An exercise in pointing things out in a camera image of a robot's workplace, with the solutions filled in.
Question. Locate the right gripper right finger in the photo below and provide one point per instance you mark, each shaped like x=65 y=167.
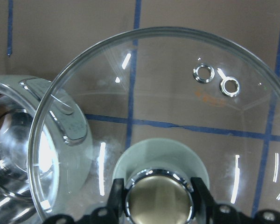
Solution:
x=203 y=201

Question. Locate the pale green steel pot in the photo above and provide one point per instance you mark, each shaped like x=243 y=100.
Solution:
x=64 y=153

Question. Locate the glass pot lid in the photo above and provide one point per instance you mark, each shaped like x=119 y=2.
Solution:
x=163 y=105

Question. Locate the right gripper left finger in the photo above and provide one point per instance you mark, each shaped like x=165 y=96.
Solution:
x=115 y=202

